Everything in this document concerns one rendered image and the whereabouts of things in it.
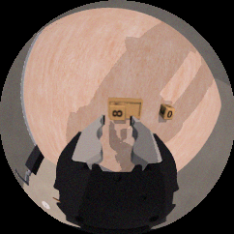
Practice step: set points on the brown wooden tray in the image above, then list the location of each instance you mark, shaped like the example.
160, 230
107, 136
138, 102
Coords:
133, 106

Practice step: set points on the brown wooden number cube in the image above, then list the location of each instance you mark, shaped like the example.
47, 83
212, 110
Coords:
117, 111
166, 111

